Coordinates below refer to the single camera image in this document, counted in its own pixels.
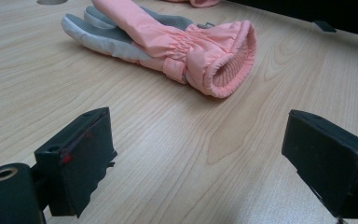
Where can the pink padded glove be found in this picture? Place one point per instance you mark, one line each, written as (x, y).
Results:
(202, 2)

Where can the pink glove with grey palm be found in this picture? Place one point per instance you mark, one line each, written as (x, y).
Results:
(174, 43)

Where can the black tripod stand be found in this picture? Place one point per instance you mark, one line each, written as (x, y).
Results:
(323, 26)

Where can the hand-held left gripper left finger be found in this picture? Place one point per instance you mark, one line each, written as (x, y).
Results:
(77, 161)

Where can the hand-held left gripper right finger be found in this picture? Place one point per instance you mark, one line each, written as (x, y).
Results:
(332, 165)

